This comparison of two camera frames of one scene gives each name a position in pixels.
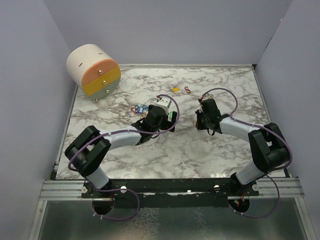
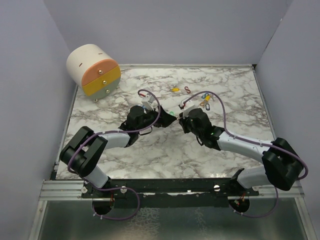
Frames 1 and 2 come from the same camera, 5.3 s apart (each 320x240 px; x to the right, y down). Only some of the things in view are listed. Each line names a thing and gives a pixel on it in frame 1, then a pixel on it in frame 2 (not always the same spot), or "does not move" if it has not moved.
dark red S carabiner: [184, 87] does not move
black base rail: [171, 192] does not move
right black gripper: [199, 126] → [183, 121]
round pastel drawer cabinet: [91, 69] does not move
